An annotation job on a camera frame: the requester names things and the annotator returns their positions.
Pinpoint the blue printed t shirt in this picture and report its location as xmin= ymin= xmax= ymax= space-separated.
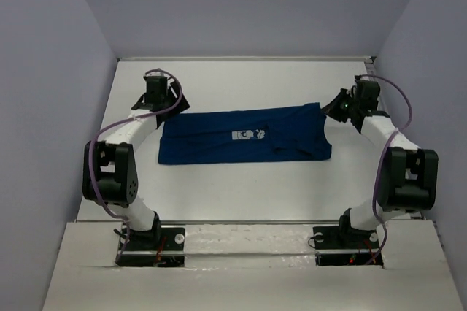
xmin=158 ymin=103 xmax=332 ymax=165

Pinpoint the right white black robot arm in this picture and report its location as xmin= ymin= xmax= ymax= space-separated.
xmin=322 ymin=74 xmax=439 ymax=247

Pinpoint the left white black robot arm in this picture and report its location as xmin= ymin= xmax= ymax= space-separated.
xmin=82 ymin=69 xmax=190 ymax=249

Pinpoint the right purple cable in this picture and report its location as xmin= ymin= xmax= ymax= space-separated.
xmin=355 ymin=74 xmax=414 ymax=264

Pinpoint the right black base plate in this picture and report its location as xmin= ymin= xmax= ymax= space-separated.
xmin=307 ymin=226 xmax=383 ymax=266

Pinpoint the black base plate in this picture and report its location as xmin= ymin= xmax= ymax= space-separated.
xmin=307 ymin=226 xmax=383 ymax=266
xmin=114 ymin=226 xmax=185 ymax=268

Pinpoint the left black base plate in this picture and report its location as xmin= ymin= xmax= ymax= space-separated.
xmin=114 ymin=226 xmax=185 ymax=268

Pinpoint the metal rail strip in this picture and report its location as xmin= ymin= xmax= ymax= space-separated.
xmin=74 ymin=214 xmax=425 ymax=226

